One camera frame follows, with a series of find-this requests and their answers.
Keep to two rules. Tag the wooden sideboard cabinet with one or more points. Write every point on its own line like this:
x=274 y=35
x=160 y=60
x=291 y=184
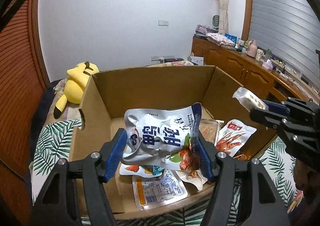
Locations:
x=266 y=84

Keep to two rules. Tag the grey window blind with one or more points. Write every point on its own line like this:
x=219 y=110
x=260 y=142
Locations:
x=290 y=29

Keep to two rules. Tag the white wall switch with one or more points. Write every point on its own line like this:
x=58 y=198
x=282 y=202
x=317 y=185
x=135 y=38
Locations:
x=163 y=23

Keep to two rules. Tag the pink kettle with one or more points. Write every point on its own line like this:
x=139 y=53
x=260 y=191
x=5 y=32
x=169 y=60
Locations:
x=252 y=49

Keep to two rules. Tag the teal foil candy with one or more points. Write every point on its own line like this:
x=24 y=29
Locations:
x=157 y=171

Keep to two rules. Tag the clear crumbly biscuit pack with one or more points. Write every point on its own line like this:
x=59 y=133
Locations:
x=209 y=128

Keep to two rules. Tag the yellow pikachu plush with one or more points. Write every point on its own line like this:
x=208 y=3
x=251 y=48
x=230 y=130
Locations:
x=75 y=86

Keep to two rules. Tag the folded floral cloth stack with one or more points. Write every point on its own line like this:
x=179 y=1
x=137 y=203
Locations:
x=219 y=39

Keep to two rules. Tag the wooden louvered wardrobe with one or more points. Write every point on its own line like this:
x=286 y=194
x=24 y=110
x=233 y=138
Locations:
x=23 y=80

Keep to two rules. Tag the small white fan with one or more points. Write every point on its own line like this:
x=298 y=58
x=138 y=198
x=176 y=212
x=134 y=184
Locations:
x=215 y=22

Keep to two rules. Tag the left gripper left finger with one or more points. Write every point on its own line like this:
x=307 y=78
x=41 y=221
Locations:
x=57 y=202

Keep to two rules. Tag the red white duck gizzard packet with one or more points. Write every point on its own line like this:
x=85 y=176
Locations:
x=194 y=177

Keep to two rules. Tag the blue white duck gizzard bag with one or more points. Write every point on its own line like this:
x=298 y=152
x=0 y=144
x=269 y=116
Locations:
x=163 y=138

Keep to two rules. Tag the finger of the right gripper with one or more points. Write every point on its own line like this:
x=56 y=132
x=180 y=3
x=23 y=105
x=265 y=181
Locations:
x=266 y=118
x=277 y=108

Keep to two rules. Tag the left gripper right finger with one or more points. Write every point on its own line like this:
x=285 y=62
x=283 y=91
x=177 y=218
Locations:
x=260 y=202

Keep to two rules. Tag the person's right hand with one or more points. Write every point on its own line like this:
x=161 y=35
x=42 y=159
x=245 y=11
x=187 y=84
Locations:
x=307 y=180

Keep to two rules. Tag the white paper bag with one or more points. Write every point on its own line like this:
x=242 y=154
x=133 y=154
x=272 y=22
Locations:
x=197 y=60

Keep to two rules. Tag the small white snack packet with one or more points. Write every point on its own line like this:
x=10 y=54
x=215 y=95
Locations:
x=249 y=100

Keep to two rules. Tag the orange chicken feet snack bag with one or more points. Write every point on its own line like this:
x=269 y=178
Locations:
x=136 y=170

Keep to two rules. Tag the white power strip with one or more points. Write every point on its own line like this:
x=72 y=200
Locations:
x=158 y=58

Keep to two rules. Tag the pink tissue box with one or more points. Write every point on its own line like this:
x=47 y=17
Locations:
x=268 y=65

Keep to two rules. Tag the brown cardboard box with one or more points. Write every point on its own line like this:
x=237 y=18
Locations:
x=109 y=94

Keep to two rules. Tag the white label snack packet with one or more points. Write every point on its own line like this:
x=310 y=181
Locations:
x=151 y=193

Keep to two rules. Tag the white chicken feet snack bag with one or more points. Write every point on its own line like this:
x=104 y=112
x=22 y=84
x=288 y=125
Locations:
x=233 y=136

